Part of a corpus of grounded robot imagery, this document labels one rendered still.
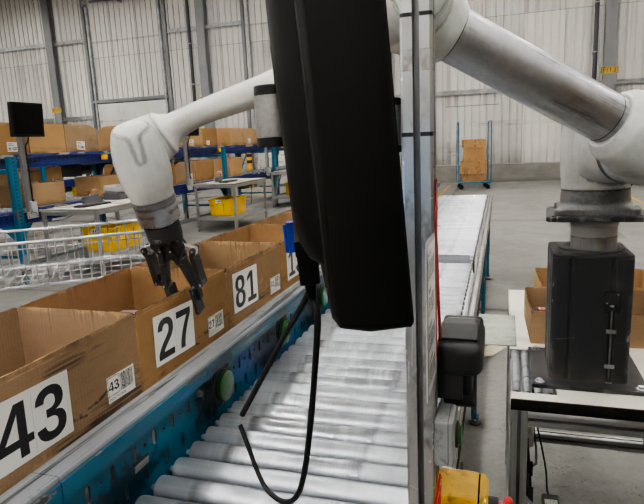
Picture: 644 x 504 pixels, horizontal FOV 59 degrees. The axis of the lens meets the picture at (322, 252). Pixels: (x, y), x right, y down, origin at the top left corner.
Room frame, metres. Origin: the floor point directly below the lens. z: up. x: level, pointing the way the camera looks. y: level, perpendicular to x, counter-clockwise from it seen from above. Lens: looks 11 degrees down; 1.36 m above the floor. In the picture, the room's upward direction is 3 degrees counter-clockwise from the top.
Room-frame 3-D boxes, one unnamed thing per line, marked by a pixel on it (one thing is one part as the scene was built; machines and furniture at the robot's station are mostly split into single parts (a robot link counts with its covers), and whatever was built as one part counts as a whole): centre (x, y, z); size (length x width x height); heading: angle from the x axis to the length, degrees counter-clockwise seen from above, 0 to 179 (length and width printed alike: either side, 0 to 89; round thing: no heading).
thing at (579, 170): (1.37, -0.67, 1.33); 0.18 x 0.16 x 0.22; 10
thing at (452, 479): (0.77, -0.20, 0.84); 0.15 x 0.09 x 0.07; 162
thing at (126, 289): (1.30, 0.45, 0.96); 0.39 x 0.29 x 0.17; 162
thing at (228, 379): (1.26, 0.24, 0.81); 0.07 x 0.01 x 0.07; 162
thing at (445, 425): (0.74, -0.17, 0.95); 0.07 x 0.03 x 0.07; 162
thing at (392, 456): (1.10, 0.04, 0.72); 0.52 x 0.05 x 0.05; 72
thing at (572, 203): (1.40, -0.68, 1.20); 0.22 x 0.18 x 0.06; 158
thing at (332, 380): (1.41, -0.06, 0.72); 0.52 x 0.05 x 0.05; 72
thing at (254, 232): (2.05, 0.21, 0.96); 0.39 x 0.29 x 0.17; 162
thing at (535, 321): (1.68, -0.83, 0.80); 0.38 x 0.28 x 0.10; 74
